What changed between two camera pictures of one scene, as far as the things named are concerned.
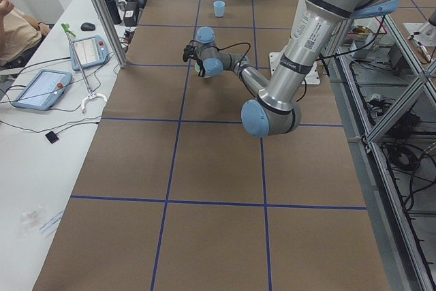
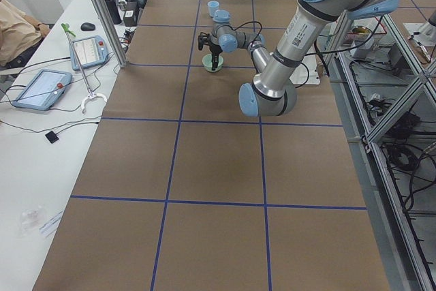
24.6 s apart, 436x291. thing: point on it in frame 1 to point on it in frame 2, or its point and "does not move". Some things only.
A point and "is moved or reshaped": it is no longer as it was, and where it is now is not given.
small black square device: x=52 y=137 does not move
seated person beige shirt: x=21 y=37 does not move
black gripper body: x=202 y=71 to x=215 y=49
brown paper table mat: x=176 y=195 does not move
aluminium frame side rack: x=385 y=64 does not move
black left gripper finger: x=202 y=72 to x=212 y=63
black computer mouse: x=87 y=26 does not move
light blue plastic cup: x=219 y=8 is moved or reshaped
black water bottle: x=112 y=7 does not move
